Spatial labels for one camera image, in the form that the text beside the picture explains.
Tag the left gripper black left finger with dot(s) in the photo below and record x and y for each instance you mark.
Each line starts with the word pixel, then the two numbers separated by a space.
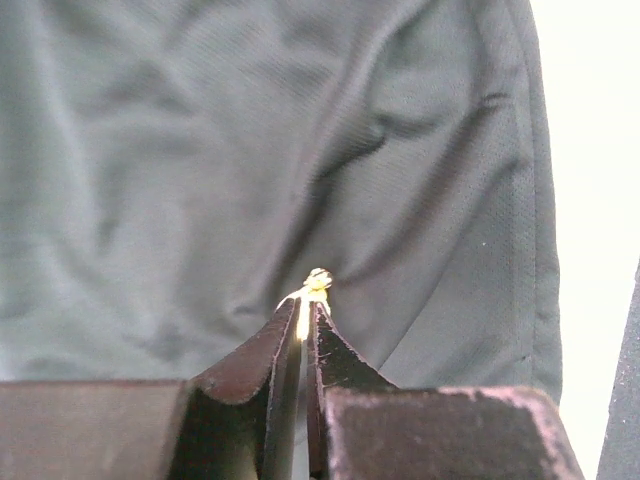
pixel 235 420

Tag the black wire frame stand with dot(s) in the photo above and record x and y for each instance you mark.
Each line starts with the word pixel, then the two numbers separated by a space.
pixel 619 458

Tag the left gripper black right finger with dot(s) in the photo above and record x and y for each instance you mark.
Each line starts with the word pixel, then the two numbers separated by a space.
pixel 361 426

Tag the black garment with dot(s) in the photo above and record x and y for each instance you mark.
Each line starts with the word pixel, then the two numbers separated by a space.
pixel 171 169

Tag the small gold brooch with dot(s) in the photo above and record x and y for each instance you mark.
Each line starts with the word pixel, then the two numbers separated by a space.
pixel 315 288

